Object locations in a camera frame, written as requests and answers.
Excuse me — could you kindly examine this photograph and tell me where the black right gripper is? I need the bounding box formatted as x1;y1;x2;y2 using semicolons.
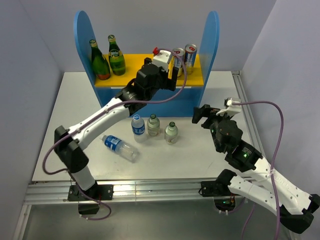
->
191;103;233;152

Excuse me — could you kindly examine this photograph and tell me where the silver can front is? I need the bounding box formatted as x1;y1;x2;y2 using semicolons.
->
171;47;185;77

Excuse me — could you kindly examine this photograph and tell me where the silver can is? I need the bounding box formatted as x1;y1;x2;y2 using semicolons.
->
184;43;197;75
171;47;185;77

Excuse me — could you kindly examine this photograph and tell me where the blue label bottle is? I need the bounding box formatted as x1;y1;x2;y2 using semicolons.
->
131;114;147;143
102;135;139;163

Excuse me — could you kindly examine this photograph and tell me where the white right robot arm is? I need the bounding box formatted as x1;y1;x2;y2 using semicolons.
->
192;104;320;234

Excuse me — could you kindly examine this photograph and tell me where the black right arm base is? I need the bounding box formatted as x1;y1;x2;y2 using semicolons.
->
198;180;244;214

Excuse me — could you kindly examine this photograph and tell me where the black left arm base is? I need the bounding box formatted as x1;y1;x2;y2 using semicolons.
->
67;184;114;216

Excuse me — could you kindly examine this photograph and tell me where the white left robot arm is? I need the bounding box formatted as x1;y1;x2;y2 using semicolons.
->
54;55;202;200

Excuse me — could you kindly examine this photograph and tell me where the blue and yellow shelf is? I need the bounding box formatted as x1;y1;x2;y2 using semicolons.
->
73;10;220;117

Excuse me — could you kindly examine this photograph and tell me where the clear glass bottle near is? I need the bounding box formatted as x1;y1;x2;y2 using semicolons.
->
164;121;178;145

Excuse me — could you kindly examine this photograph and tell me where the clear glass bottle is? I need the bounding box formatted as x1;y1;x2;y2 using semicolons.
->
147;113;160;137
164;121;178;145

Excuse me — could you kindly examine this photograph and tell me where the clear glass bottle far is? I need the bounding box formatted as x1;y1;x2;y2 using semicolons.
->
147;113;160;137

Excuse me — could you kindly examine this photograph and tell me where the green glass bottle right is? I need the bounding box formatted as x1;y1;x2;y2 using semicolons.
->
108;34;126;76

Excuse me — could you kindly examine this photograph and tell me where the green glass bottle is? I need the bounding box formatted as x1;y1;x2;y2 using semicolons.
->
108;34;126;76
89;39;111;81

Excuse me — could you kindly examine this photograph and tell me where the green glass bottle left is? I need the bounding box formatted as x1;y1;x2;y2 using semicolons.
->
89;39;111;81

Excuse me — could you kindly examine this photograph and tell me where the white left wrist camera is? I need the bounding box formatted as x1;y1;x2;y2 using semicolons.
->
151;47;173;72

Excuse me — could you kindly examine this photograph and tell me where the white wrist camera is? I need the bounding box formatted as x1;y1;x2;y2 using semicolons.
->
151;47;173;72
216;97;242;118

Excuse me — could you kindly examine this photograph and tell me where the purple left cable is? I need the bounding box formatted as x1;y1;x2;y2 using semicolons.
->
41;47;189;176

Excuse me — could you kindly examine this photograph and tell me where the purple cable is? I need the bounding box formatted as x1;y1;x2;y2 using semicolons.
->
233;100;285;240
41;47;189;176

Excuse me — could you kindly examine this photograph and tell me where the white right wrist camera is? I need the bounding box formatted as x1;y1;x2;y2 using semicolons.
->
216;97;242;118

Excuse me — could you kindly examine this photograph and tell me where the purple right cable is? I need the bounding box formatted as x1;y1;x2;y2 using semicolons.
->
233;100;285;240

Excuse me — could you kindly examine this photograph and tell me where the aluminium rail frame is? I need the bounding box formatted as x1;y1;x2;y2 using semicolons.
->
13;72;276;240

